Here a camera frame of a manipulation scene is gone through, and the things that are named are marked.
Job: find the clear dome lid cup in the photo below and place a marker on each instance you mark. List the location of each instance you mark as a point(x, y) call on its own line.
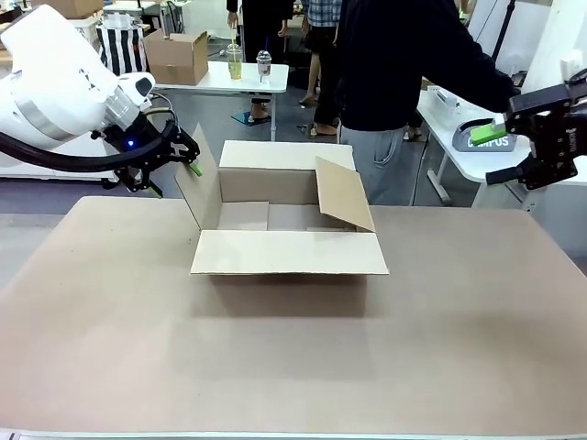
point(263, 64)

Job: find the white folding table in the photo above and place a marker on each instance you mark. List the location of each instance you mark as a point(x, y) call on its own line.
point(215, 82)

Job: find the cardboard box on shelf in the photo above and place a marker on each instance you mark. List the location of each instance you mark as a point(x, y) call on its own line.
point(78, 7)

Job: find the plastic cup yellow drink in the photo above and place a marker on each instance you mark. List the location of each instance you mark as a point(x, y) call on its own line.
point(235, 69)

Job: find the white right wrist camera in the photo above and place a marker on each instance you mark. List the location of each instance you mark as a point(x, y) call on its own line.
point(571, 66)

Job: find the white rounded work table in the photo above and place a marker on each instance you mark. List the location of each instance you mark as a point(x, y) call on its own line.
point(435, 119)

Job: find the black stand pole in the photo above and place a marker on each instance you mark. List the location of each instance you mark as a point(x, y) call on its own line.
point(504, 23)

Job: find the person in dark sweatshirt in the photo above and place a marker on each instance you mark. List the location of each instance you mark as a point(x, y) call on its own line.
point(390, 69)

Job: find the white board panel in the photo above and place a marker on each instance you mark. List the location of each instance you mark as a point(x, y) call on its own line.
point(532, 27)

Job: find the bystander in plaid shirt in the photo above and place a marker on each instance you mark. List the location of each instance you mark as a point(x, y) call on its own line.
point(321, 9)

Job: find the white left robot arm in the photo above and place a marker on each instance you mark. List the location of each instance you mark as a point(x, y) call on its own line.
point(46, 69)

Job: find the bystander in black clothes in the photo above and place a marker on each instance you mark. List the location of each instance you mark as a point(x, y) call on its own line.
point(261, 23)

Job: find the black white striped bag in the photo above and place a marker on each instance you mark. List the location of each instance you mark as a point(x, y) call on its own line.
point(121, 46)

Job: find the bystander in black trousers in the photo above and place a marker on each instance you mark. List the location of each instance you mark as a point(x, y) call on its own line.
point(326, 91)

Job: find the grey bag white lettering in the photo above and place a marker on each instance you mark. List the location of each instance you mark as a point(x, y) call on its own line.
point(486, 143)

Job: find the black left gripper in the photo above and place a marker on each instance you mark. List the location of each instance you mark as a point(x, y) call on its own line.
point(133, 137)

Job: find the brown cardboard shipping box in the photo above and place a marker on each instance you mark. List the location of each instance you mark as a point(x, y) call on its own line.
point(284, 252)

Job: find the person's dark-sleeved forearm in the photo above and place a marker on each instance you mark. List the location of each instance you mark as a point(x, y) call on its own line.
point(495, 80)

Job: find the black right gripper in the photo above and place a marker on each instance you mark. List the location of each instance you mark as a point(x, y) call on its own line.
point(555, 124)

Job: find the open brown cardboard carton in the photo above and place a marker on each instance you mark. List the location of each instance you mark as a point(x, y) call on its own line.
point(176, 59)

